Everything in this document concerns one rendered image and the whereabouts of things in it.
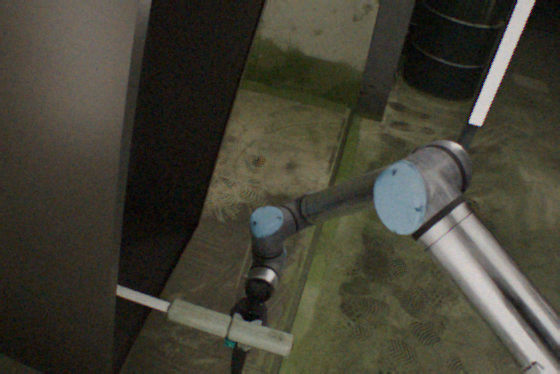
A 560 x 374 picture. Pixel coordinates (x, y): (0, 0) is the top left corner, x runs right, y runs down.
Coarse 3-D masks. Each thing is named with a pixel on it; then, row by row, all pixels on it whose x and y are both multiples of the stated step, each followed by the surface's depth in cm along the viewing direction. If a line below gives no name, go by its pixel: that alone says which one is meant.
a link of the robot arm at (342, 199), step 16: (432, 144) 85; (448, 144) 84; (464, 160) 82; (368, 176) 107; (320, 192) 124; (336, 192) 116; (352, 192) 110; (368, 192) 106; (464, 192) 84; (288, 208) 131; (304, 208) 128; (320, 208) 122; (336, 208) 117; (352, 208) 113; (368, 208) 110; (304, 224) 132
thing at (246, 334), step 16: (128, 288) 111; (160, 304) 109; (176, 304) 109; (192, 304) 110; (176, 320) 108; (192, 320) 107; (208, 320) 107; (224, 320) 108; (240, 320) 109; (224, 336) 108; (240, 336) 106; (256, 336) 106; (272, 336) 106; (288, 336) 107; (240, 352) 111; (272, 352) 107; (288, 352) 105; (240, 368) 115
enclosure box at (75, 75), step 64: (0, 0) 39; (64, 0) 37; (128, 0) 36; (192, 0) 97; (256, 0) 94; (0, 64) 43; (64, 64) 42; (128, 64) 40; (192, 64) 107; (0, 128) 49; (64, 128) 47; (128, 128) 46; (192, 128) 120; (0, 192) 57; (64, 192) 54; (128, 192) 142; (192, 192) 134; (0, 256) 68; (64, 256) 63; (128, 256) 127; (0, 320) 85; (64, 320) 76; (128, 320) 114
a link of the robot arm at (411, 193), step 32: (416, 160) 79; (448, 160) 80; (384, 192) 79; (416, 192) 74; (448, 192) 75; (416, 224) 75; (448, 224) 74; (480, 224) 74; (448, 256) 74; (480, 256) 72; (512, 256) 74; (480, 288) 71; (512, 288) 70; (480, 320) 74; (512, 320) 69; (544, 320) 68; (512, 352) 70; (544, 352) 67
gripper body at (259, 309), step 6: (246, 288) 126; (270, 288) 126; (246, 294) 127; (270, 294) 125; (240, 300) 119; (246, 300) 119; (252, 300) 120; (258, 300) 120; (264, 300) 127; (240, 306) 117; (246, 306) 118; (252, 306) 118; (258, 306) 118; (264, 306) 119; (246, 312) 116; (252, 312) 116; (258, 312) 117; (264, 312) 117; (246, 318) 118; (252, 318) 117
